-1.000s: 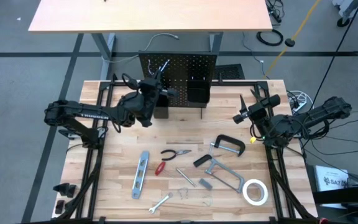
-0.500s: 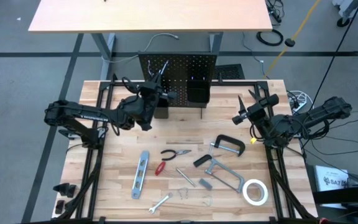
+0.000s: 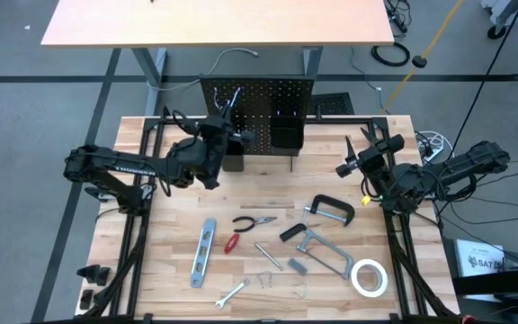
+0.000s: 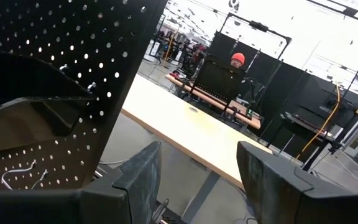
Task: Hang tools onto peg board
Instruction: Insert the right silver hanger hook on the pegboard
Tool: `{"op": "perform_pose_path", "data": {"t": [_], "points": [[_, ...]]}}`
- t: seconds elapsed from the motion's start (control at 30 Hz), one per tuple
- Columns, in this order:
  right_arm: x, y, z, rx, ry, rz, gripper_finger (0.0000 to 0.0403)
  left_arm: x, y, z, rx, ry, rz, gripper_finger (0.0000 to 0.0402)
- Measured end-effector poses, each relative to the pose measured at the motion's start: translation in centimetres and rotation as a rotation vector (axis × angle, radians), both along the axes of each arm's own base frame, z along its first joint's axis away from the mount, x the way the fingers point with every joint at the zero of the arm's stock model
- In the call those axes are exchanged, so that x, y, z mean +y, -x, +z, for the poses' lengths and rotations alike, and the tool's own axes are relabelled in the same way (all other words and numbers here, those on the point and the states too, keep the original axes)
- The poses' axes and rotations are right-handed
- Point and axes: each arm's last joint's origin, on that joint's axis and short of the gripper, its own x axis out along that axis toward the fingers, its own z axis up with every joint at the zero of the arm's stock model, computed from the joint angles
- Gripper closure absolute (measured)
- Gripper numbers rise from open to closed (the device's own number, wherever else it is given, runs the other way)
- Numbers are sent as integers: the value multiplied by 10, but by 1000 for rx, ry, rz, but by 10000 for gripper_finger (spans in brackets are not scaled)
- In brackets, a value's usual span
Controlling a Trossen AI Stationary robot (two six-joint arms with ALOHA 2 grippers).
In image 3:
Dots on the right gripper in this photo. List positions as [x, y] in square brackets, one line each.
[373, 159]

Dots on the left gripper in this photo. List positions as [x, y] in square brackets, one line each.
[216, 144]

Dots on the silver curved peg hook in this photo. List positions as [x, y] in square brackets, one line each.
[216, 100]
[235, 96]

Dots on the small grey rectangular block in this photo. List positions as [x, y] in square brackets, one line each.
[297, 266]

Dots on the grey spirit level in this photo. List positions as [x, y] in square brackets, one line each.
[202, 252]

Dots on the silver telescopic rod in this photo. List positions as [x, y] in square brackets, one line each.
[269, 256]

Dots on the silver combination wrench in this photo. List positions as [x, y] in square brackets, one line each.
[232, 293]

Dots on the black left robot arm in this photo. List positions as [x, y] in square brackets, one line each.
[115, 162]

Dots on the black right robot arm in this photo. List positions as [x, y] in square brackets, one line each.
[466, 162]

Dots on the black perforated pegboard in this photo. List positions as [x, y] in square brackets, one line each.
[263, 99]

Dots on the black floor grate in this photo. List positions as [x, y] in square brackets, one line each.
[335, 103]

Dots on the tall narrow black bin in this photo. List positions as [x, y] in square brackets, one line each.
[233, 162]

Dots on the black C-clamp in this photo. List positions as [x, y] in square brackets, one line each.
[335, 200]

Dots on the white power strip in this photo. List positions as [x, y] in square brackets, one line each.
[434, 150]

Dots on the light wooden desk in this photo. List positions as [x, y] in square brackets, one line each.
[218, 22]

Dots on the black round puck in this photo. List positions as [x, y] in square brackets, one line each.
[419, 61]

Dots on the white tape roll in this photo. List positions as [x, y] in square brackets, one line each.
[353, 278]

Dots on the white printed box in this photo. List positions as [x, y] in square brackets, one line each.
[475, 252]

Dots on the grey cart with caster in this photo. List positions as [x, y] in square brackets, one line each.
[495, 31]

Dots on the black cart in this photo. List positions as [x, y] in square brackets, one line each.
[502, 281]

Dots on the black spare finger part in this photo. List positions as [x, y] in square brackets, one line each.
[88, 274]
[104, 276]
[86, 299]

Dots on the black aluminium table frame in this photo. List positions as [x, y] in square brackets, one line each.
[344, 120]

